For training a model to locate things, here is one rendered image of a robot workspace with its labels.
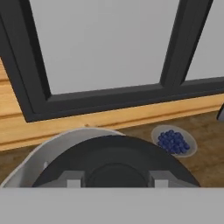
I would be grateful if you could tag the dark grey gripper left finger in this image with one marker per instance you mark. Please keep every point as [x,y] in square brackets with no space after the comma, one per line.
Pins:
[73,176]

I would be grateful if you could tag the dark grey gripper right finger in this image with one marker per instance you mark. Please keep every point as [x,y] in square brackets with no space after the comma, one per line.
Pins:
[159,176]

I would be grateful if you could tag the pale grey blender jug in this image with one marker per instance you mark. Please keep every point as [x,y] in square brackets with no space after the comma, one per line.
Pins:
[32,157]

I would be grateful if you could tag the black round blender lid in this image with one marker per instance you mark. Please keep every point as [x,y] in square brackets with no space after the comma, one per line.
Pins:
[116,150]

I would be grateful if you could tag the blueberries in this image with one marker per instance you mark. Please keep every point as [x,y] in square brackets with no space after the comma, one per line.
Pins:
[172,141]

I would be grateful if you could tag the grey bowl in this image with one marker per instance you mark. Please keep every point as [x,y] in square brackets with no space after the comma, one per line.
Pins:
[193,145]

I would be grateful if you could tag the dark grey object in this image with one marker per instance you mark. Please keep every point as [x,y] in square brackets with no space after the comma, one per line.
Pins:
[221,112]

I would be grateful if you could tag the black window frame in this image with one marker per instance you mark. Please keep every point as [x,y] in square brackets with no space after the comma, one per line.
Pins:
[102,99]

